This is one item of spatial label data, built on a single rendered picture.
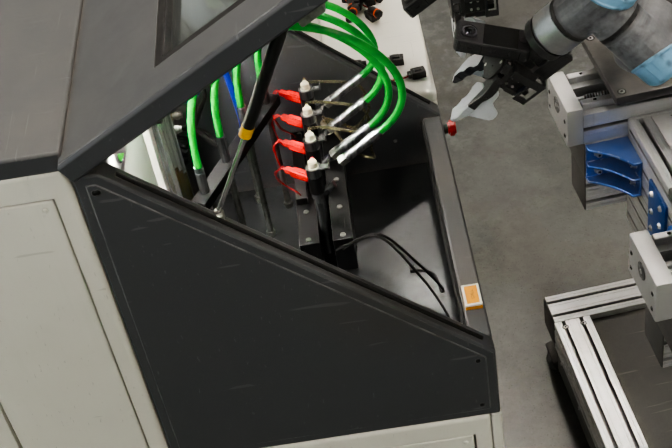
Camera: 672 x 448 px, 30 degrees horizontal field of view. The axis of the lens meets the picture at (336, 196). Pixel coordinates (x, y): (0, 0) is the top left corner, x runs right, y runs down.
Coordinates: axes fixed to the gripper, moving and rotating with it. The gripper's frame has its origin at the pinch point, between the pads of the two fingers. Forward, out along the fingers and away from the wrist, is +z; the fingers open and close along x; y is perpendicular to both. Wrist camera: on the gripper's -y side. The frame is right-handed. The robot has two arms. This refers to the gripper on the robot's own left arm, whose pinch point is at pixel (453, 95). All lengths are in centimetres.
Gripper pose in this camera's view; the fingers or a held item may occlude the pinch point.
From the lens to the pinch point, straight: 200.8
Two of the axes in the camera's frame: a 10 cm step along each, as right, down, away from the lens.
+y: 8.3, 3.9, 4.1
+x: 1.0, -8.1, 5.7
